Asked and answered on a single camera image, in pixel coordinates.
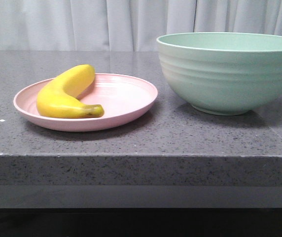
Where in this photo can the yellow banana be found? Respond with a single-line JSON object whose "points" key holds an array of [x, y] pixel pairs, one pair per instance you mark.
{"points": [[58, 99]]}

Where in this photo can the pink plate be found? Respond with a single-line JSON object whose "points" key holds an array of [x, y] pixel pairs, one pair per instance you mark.
{"points": [[123, 98]]}

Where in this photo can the green bowl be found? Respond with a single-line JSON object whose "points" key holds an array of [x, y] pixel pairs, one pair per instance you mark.
{"points": [[222, 73]]}

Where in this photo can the grey curtain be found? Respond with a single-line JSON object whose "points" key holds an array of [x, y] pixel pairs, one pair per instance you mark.
{"points": [[127, 25]]}

